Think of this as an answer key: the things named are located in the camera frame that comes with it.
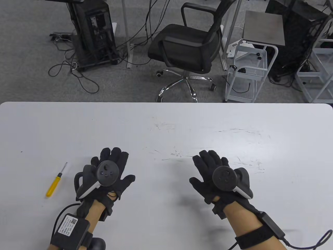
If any person's left hand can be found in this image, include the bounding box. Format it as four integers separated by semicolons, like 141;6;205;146
75;147;136;210

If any person's right hand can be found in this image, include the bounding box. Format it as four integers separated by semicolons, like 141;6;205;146
189;150;252;212

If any yellow screwdriver handle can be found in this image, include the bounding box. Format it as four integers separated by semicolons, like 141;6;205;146
46;175;62;197

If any person's right forearm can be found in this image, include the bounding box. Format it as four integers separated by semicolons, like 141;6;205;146
222;203;289;250

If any black left hand controller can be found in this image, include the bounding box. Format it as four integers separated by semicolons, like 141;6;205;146
74;161;119;200

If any black hand controller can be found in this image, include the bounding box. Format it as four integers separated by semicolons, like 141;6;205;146
74;161;119;200
213;166;253;200

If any black right hand controller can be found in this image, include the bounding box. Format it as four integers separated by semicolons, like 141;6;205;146
213;166;253;200

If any black labelled wrist box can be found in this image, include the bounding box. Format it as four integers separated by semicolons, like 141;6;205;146
50;214;90;250

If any slim black wrist module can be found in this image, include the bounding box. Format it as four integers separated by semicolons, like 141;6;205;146
260;212;286;240

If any black office chair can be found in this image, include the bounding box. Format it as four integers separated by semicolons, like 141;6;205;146
148;0;240;103

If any black computer tower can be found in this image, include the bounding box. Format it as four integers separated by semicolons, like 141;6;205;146
68;0;118;72

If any white desk leg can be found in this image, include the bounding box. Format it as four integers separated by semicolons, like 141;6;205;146
220;0;243;71
122;0;135;69

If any white metal rack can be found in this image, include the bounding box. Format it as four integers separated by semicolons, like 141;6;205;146
295;16;333;103

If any black power strip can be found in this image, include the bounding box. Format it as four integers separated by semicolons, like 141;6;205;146
49;33;72;41

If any grey square board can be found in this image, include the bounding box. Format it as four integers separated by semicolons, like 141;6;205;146
242;10;285;47

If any black mesh equipment tower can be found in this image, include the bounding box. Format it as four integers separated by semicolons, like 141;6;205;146
265;0;329;84

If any black floor cable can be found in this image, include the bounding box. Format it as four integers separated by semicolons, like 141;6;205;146
48;39;100;94

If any smooth black wrist cable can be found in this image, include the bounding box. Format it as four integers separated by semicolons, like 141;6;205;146
52;203;80;235

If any black right wrist strap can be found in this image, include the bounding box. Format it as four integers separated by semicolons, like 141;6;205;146
235;224;277;248

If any round black wrist camera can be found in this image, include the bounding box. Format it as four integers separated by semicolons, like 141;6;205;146
90;237;106;250

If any white wire cart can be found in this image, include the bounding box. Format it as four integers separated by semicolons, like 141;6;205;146
224;39;279;103

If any braided black cable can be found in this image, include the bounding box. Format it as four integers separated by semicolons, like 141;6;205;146
282;229;333;250

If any hanging black cable bundle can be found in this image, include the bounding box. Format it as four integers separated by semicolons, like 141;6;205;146
116;0;171;65

